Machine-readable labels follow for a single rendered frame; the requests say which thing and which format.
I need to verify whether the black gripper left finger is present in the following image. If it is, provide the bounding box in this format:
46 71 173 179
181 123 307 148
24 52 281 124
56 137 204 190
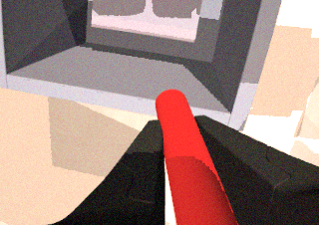
47 118 164 225

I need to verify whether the red peg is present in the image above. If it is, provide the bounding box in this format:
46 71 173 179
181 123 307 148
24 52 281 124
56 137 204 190
155 90 238 225

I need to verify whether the grey open box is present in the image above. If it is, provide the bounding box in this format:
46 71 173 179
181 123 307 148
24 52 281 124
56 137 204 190
0 0 282 132

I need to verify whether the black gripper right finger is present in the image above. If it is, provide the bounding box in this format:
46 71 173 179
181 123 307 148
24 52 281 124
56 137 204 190
194 114 319 225

